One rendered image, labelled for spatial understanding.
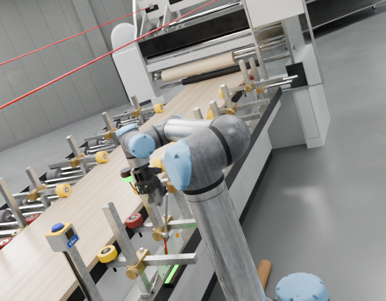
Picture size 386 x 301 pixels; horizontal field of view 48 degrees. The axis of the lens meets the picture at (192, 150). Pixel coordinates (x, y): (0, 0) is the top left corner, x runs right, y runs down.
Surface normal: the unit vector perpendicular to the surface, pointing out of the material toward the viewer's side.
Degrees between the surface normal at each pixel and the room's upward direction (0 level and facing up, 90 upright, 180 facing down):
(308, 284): 5
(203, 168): 91
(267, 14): 90
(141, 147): 90
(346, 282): 0
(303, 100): 90
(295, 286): 5
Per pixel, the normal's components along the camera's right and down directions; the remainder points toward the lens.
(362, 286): -0.33, -0.88
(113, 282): 0.88, -0.15
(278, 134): -0.35, 0.44
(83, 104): 0.21, 0.28
